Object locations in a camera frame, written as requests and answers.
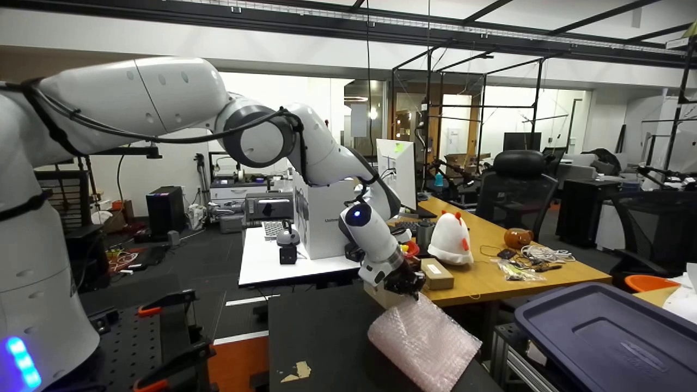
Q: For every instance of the small tan box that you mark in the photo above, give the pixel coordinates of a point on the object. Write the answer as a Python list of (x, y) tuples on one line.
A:
[(436, 274)]

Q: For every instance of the orange bowl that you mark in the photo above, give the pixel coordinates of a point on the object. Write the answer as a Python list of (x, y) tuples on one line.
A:
[(650, 282)]

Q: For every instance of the dark blue bin lid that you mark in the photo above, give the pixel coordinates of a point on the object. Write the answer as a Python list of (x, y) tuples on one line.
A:
[(611, 340)]

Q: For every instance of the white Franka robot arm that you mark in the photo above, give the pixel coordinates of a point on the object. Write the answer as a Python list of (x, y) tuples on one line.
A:
[(130, 100)]

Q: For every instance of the white table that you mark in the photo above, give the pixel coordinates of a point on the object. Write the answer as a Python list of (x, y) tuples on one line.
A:
[(269, 264)]

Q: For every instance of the grey machine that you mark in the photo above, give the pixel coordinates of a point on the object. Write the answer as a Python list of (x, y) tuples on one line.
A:
[(269, 207)]

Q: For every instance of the pink bubble plastic sheet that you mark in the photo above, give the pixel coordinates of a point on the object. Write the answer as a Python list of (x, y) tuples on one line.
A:
[(426, 340)]

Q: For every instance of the black joystick controller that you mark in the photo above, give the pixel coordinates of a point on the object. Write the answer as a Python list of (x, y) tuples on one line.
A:
[(287, 251)]

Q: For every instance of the black bin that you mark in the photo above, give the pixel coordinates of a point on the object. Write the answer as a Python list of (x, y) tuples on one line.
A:
[(584, 210)]

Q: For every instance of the wooden desk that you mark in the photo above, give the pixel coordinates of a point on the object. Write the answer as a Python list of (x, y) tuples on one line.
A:
[(492, 280)]

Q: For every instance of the black office chair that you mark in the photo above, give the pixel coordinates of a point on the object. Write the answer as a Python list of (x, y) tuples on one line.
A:
[(516, 188)]

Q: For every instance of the black computer tower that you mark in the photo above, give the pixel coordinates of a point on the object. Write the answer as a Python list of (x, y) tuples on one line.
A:
[(165, 210)]

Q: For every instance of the orange ball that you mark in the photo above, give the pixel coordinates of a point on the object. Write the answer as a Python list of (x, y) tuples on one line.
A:
[(518, 237)]

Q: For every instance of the white equipment cabinet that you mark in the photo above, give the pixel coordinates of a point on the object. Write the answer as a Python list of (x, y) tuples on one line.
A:
[(396, 175)]

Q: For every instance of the clutter of small parts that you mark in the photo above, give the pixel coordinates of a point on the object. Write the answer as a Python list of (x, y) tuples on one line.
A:
[(534, 259)]

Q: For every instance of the red bowl with items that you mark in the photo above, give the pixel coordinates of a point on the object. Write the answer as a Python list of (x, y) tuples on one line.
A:
[(412, 247)]

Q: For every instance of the white plastic bag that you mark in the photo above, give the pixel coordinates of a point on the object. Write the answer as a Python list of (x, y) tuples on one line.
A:
[(448, 239)]

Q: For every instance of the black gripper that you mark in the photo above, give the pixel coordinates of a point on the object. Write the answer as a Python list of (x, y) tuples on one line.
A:
[(399, 272)]

